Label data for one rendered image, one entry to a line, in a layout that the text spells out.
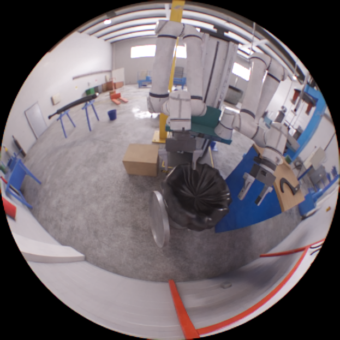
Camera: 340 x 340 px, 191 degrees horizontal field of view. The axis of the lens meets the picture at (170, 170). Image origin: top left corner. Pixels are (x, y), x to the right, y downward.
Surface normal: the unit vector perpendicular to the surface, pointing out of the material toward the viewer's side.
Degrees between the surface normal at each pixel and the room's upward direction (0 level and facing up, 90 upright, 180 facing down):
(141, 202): 0
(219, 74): 90
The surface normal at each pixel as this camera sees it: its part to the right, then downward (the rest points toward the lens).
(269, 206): -0.99, -0.09
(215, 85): -0.13, 0.79
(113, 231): 0.10, -0.60
